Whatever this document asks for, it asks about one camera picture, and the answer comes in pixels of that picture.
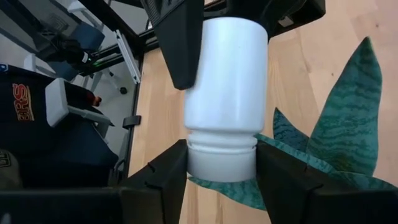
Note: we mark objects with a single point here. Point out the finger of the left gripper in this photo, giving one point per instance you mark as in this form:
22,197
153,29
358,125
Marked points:
183,46

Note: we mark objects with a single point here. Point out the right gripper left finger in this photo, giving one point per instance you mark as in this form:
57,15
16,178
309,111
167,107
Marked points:
155,193

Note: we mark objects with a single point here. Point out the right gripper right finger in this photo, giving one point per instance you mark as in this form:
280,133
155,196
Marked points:
286,193

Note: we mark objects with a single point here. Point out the white pill bottle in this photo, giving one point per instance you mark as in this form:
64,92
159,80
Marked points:
227,77

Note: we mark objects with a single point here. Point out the silver aluminium strip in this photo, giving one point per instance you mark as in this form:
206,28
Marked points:
127,56

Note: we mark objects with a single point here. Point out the black clamp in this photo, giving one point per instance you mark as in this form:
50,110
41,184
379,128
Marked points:
132,122

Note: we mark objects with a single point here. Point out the blue office chair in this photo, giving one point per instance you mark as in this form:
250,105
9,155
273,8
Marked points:
88,35

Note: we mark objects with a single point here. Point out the green snake plant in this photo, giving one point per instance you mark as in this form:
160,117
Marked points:
348,118

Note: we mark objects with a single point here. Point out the black fabric with orange logo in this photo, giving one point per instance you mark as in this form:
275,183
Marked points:
46,155

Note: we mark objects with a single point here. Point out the grey chair armrest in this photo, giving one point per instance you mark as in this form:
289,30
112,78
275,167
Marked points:
56,99

